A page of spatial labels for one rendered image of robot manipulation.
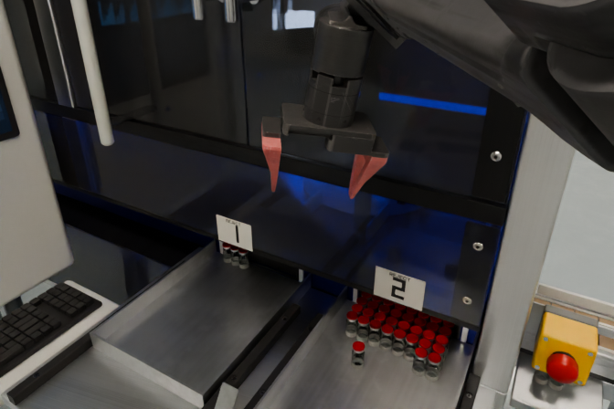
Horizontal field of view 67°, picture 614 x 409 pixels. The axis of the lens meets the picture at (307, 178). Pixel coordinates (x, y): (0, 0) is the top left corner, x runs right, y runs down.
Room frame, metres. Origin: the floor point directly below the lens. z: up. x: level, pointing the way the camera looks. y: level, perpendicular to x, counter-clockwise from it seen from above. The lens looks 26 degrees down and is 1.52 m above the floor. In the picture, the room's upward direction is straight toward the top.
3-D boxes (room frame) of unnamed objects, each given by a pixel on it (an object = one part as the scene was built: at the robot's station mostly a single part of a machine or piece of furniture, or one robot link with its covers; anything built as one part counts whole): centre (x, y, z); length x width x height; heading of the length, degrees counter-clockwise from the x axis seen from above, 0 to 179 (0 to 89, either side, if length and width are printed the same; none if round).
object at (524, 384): (0.54, -0.42, 0.87); 0.14 x 0.13 x 0.02; 150
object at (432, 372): (0.55, -0.21, 0.91); 0.02 x 0.02 x 0.05
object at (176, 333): (0.70, 0.19, 0.90); 0.34 x 0.26 x 0.04; 150
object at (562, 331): (0.51, -0.38, 1.00); 0.08 x 0.07 x 0.07; 150
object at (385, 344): (0.60, -0.15, 0.91); 0.18 x 0.02 x 0.05; 60
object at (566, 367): (0.47, -0.36, 1.00); 0.04 x 0.04 x 0.04; 60
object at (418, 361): (0.56, -0.19, 0.91); 0.02 x 0.02 x 0.05
